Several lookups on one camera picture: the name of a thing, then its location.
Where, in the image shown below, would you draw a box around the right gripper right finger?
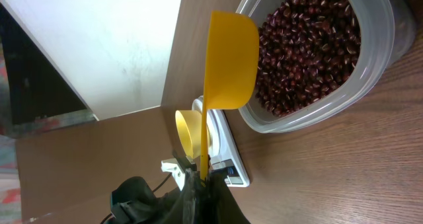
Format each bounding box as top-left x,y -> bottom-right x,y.
206,174 -> 250,224

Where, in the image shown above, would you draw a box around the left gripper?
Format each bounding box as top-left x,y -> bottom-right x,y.
161,149 -> 237,192

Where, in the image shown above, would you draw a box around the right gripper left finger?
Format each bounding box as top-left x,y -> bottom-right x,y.
161,168 -> 204,224

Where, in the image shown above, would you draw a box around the yellow plastic measuring scoop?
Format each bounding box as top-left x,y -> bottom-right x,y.
200,11 -> 259,181

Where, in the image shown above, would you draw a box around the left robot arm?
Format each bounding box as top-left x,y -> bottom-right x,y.
102,157 -> 249,224

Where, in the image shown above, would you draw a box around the pale yellow plastic bowl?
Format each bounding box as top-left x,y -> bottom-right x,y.
175,110 -> 202,159

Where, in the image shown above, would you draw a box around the white digital kitchen scale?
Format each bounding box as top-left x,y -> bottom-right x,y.
206,110 -> 250,188

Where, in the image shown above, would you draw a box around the brown wooden side panel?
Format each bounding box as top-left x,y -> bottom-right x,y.
16,108 -> 176,223

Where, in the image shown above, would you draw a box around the red adzuki beans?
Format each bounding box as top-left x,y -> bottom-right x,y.
255,0 -> 361,117

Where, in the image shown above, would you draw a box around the clear plastic food container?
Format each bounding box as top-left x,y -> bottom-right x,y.
239,0 -> 416,133

